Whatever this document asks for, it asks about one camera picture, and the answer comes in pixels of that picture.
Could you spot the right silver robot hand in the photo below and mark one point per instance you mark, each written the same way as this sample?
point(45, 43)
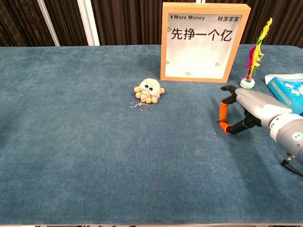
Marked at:
point(258, 104)

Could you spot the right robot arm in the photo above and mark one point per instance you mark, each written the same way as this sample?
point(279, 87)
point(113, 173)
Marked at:
point(288, 130)

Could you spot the colourful feather shuttlecock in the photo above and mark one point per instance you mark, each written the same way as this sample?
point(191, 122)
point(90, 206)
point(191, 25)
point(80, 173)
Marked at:
point(248, 82)

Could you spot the wooden framed money box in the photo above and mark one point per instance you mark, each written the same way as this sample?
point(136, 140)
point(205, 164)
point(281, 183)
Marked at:
point(239, 47)

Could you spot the blue table cloth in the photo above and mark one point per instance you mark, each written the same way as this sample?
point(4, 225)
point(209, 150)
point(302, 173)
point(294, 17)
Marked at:
point(94, 153)

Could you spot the white partition post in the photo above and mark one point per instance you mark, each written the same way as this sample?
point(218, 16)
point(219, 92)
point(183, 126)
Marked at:
point(88, 23)

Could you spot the thin grey partition post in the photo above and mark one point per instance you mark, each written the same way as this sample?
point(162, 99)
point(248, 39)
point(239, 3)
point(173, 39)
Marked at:
point(48, 23)

